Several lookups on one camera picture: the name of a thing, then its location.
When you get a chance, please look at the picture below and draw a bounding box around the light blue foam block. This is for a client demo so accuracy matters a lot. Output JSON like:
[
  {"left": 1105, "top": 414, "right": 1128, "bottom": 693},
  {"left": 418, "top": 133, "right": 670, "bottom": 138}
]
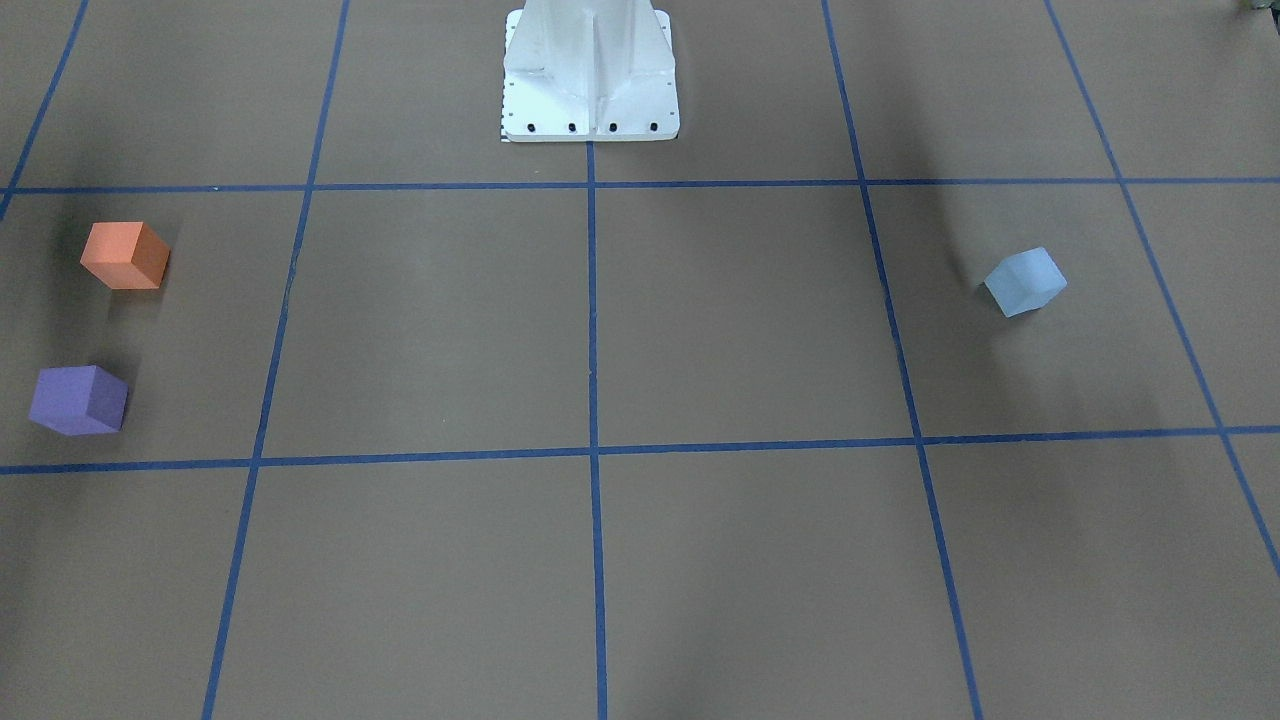
[{"left": 983, "top": 247, "right": 1068, "bottom": 318}]

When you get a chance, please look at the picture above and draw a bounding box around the orange foam block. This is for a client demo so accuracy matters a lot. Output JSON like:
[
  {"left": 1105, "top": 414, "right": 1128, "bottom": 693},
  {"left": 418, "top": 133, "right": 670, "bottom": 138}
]
[{"left": 79, "top": 222, "right": 172, "bottom": 291}]

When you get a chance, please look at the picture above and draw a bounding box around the purple foam block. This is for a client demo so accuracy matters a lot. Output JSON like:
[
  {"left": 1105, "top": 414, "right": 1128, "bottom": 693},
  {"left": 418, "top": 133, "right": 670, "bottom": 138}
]
[{"left": 28, "top": 365, "right": 129, "bottom": 436}]

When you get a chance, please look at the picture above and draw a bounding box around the white pedestal column with base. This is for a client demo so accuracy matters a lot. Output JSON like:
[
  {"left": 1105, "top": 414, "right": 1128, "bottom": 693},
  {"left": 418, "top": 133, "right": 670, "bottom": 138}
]
[{"left": 500, "top": 1, "right": 681, "bottom": 143}]

